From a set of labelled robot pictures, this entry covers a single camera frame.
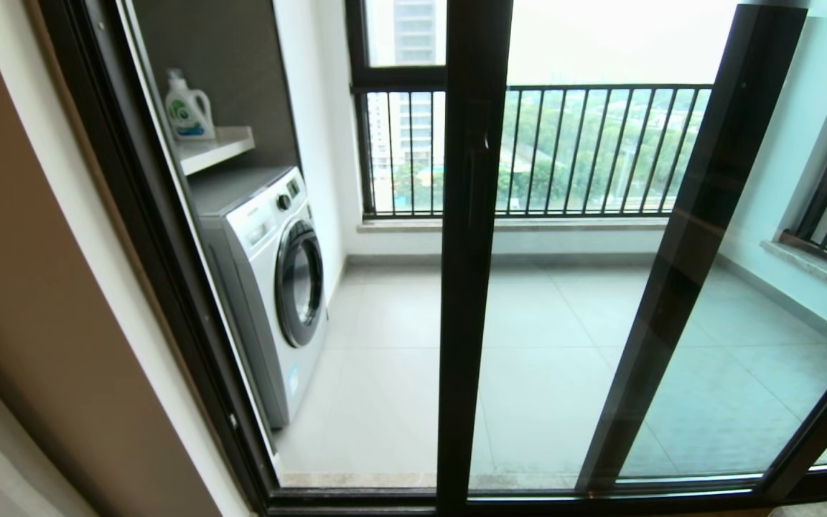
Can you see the black framed sliding glass door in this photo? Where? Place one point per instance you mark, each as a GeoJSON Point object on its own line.
{"type": "Point", "coordinates": [474, 323]}

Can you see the white front-load washing machine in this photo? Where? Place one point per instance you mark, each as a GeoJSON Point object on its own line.
{"type": "Point", "coordinates": [263, 287]}

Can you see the grey stone balcony sill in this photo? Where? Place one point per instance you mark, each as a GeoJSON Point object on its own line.
{"type": "Point", "coordinates": [586, 224]}

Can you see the white stone shelf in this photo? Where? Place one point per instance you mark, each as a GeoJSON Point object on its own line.
{"type": "Point", "coordinates": [216, 147]}

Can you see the black balcony railing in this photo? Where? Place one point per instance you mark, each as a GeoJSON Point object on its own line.
{"type": "Point", "coordinates": [600, 88]}

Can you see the white detergent bottle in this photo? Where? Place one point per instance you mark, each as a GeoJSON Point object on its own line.
{"type": "Point", "coordinates": [189, 111]}

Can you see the grey stone window sill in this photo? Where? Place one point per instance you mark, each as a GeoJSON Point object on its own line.
{"type": "Point", "coordinates": [815, 267]}

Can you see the black window frame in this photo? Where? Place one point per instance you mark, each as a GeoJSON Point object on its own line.
{"type": "Point", "coordinates": [399, 75]}

